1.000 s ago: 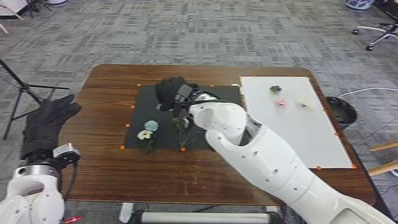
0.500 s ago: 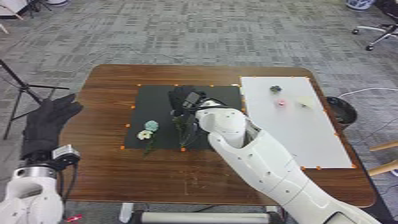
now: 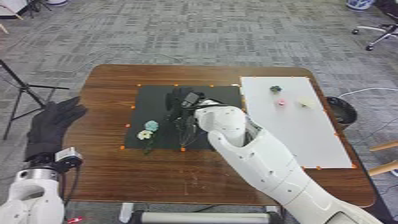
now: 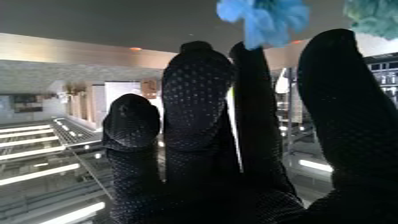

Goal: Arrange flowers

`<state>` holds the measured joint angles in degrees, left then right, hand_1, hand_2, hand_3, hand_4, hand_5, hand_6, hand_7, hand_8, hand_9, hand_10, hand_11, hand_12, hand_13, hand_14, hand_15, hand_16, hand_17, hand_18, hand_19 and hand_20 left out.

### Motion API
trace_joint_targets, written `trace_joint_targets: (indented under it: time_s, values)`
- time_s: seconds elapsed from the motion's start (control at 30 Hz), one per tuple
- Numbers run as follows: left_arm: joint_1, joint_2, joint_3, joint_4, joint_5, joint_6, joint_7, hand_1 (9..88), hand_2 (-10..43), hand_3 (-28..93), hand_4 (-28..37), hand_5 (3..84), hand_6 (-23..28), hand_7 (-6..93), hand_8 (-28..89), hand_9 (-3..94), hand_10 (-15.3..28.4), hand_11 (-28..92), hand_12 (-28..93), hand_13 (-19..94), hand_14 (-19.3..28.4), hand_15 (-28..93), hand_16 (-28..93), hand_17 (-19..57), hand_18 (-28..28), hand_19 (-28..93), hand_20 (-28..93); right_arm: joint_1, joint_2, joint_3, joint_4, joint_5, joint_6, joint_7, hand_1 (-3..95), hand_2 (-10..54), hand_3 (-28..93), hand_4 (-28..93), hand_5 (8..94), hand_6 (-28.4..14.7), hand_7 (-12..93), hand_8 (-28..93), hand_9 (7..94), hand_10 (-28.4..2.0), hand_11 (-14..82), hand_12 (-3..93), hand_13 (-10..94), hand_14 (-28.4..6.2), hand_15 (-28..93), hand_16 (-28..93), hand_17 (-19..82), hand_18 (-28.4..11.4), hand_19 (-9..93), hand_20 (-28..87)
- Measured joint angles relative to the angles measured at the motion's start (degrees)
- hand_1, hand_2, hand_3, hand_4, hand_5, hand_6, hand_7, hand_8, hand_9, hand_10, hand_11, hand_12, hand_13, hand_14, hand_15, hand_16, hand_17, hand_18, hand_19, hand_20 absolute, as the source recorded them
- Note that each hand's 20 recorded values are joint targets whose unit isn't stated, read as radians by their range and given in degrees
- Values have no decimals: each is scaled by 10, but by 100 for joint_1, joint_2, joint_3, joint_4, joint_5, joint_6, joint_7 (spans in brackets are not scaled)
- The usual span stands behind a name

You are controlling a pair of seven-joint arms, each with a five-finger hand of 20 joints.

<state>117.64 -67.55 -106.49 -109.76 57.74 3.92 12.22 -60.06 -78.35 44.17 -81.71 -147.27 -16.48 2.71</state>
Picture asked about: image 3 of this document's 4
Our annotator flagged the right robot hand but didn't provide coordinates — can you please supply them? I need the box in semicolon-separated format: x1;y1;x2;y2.
166;86;209;116

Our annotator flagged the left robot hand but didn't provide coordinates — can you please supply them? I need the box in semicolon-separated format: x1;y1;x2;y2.
24;96;89;162

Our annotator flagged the dark mat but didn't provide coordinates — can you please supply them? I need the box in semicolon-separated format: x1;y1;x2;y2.
121;84;246;152

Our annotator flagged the black tripod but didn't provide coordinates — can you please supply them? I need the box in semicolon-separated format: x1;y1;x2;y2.
0;59;72;141

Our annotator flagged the white flower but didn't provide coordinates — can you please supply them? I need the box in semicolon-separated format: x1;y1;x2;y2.
136;129;157;156

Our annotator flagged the pale yellow flower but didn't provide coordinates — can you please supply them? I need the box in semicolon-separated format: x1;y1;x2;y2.
297;96;319;109

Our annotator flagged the white sheet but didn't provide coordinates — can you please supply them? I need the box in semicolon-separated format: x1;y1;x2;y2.
239;76;358;170

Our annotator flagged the black round bin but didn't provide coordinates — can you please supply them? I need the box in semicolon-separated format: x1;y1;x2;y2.
326;96;361;127

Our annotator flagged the pale grey bar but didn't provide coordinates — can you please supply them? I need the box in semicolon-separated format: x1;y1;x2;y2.
120;202;285;224

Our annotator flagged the office chair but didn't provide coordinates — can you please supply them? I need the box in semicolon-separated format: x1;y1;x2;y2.
351;3;398;52

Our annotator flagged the blue and white vase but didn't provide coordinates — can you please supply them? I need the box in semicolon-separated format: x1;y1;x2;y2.
345;0;377;11

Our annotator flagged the black cable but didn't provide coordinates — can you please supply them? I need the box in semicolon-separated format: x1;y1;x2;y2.
171;111;201;150
61;165;84;212

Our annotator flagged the white cable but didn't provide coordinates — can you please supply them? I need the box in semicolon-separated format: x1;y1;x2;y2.
336;87;398;99

